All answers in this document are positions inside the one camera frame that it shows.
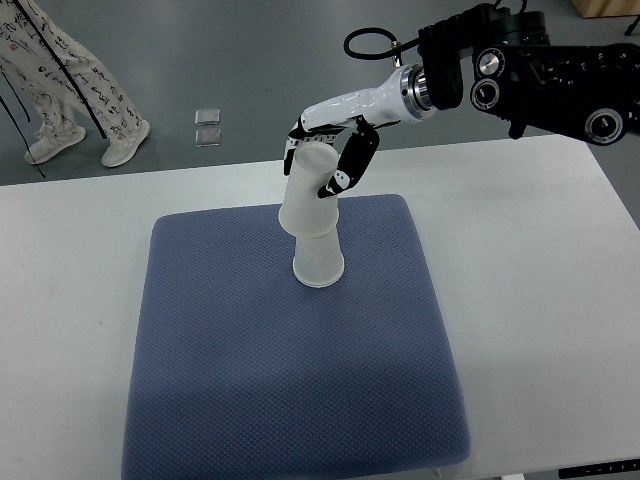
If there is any blue grey cushion mat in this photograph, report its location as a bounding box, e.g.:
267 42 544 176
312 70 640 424
121 194 470 479

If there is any black table control panel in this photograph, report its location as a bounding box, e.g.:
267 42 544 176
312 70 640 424
558 459 639 479

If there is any person in patterned white trousers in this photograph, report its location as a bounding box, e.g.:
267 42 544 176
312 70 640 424
1 1 150 168

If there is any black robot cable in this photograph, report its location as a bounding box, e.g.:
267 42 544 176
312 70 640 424
343 28 421 62

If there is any wooden box corner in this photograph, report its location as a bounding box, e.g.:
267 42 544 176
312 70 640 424
570 0 639 19

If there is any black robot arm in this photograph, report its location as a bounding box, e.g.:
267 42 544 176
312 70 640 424
418 3 639 146

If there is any white paper cup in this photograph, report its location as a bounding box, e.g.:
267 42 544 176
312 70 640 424
293 228 345 288
278 142 339 239

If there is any black tripod leg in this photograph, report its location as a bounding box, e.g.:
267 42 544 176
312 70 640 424
624 16 640 36

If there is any clear plastic floor marker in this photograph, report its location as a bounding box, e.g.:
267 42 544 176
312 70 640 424
195 128 221 148
194 107 221 125

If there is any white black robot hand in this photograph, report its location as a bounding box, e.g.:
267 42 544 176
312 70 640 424
284 65 435 198

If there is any white paper cup on cushion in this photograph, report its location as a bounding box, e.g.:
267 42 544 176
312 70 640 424
293 228 345 288

